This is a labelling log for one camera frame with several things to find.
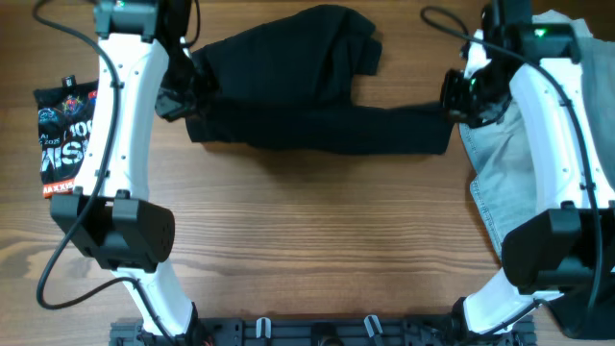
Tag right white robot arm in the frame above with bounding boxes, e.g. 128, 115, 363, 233
440, 1, 614, 340

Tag black printed folded shirt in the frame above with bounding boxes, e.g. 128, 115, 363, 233
34, 76, 98, 199

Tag black garment bottom right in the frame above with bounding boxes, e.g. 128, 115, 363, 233
546, 285, 614, 340

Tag black pants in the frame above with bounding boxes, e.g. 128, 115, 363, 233
185, 5, 453, 155

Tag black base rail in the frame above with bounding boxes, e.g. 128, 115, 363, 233
109, 314, 537, 346

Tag light blue denim jeans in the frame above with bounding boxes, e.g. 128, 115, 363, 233
459, 10, 614, 256

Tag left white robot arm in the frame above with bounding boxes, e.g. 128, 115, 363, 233
51, 1, 205, 345

